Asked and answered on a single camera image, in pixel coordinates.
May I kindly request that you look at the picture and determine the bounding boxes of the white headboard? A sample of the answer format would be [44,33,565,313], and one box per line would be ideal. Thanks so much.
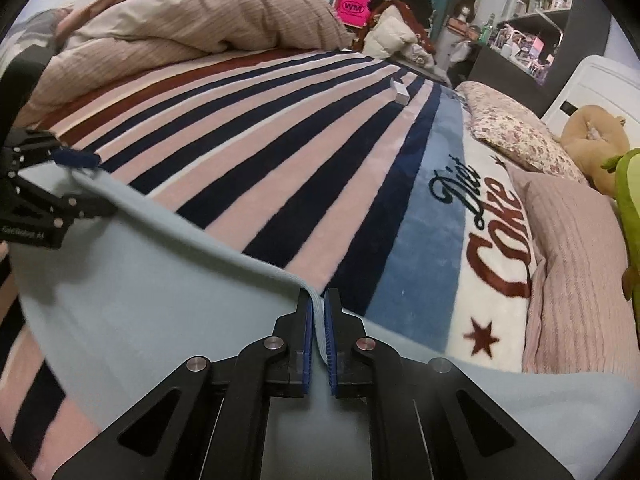
[542,55,640,137]

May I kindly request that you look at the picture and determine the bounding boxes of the grey blue pillow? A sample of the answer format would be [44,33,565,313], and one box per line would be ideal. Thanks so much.
[9,7,76,52]

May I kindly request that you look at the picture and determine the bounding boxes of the striped printed blanket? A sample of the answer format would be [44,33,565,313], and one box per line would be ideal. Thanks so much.
[0,49,540,472]

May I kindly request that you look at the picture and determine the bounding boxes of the beige ribbed duvet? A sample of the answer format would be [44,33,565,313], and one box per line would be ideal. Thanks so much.
[15,0,352,128]

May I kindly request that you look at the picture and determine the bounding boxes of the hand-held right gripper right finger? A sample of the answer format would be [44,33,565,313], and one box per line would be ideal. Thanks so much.
[323,288,576,480]

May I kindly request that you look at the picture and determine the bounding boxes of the pink bag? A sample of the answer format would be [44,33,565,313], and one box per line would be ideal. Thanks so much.
[336,0,372,29]

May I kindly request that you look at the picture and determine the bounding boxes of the tan plush toy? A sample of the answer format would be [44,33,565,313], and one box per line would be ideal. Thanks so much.
[560,105,630,196]

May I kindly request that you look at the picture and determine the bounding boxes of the white puffy jacket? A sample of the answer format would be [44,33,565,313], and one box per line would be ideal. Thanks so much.
[366,5,419,59]

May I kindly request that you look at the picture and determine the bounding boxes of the green bottle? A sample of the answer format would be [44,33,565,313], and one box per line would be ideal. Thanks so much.
[477,12,497,46]

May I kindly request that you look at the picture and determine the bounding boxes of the light blue pants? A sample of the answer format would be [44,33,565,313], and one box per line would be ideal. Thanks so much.
[7,164,640,480]

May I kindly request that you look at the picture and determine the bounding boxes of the green plush toy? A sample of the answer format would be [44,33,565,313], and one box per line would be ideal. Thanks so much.
[600,149,640,322]

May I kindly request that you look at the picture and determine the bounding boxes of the floral pillow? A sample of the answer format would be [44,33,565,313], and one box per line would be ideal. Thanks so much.
[457,81,589,184]

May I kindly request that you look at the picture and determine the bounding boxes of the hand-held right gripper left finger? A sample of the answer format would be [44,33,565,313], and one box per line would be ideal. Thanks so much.
[52,289,314,480]

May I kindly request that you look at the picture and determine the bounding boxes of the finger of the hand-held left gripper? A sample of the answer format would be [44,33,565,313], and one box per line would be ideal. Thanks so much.
[0,170,118,252]
[0,129,100,177]

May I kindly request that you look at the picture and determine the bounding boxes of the dark shelf unit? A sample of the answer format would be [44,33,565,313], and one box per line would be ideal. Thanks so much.
[470,0,614,117]

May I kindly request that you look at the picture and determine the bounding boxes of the grey cloth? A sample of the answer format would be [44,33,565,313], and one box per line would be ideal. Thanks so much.
[395,42,452,82]

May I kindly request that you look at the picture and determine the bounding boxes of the pink ribbed pillow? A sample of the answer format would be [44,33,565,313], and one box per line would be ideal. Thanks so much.
[504,162,639,376]

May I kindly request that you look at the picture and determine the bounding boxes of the black garment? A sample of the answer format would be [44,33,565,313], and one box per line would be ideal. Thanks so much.
[369,0,434,27]

